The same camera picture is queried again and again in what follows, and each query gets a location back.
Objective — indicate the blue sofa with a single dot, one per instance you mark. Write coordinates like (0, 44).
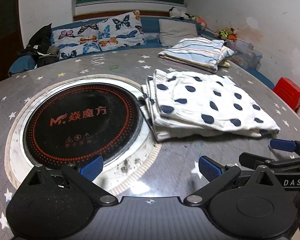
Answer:
(150, 25)

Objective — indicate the brown wooden rail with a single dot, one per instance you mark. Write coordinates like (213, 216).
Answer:
(102, 15)

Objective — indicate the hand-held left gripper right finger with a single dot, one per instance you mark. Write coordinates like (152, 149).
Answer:
(209, 168)

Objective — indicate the orange plush toy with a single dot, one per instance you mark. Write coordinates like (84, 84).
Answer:
(232, 35)

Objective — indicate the green yellow plush toy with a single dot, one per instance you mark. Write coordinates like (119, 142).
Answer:
(221, 33)

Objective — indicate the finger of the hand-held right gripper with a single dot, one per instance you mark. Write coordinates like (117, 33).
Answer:
(282, 145)
(252, 158)

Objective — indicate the black white plush toy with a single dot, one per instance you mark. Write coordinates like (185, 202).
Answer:
(177, 12)

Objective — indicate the white navy polka dot pants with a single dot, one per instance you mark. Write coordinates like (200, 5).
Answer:
(202, 105)

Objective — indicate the red plastic stool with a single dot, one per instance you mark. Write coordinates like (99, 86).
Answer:
(290, 92)

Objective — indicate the round black induction cooker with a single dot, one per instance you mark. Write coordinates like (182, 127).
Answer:
(77, 120)

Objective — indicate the grey star print tablecloth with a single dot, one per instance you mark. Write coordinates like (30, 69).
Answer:
(180, 150)

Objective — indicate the small yellow object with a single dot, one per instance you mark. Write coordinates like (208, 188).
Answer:
(224, 63)

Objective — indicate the grey pillow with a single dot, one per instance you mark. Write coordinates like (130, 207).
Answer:
(177, 31)

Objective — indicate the pink plush toy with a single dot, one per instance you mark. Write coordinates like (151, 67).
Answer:
(196, 19)

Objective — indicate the dark wooden door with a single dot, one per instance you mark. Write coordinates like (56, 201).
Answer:
(2, 30)

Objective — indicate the butterfly print pillow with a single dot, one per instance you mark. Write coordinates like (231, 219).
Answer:
(95, 35)

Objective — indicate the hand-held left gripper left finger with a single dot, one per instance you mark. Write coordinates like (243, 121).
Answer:
(92, 167)

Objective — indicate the black clothes pile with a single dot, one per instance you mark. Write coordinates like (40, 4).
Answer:
(40, 40)

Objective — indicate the striped folded cloth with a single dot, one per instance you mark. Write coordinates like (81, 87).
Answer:
(197, 50)

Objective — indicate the clear plastic storage box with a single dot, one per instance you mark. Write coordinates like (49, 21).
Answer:
(245, 52)

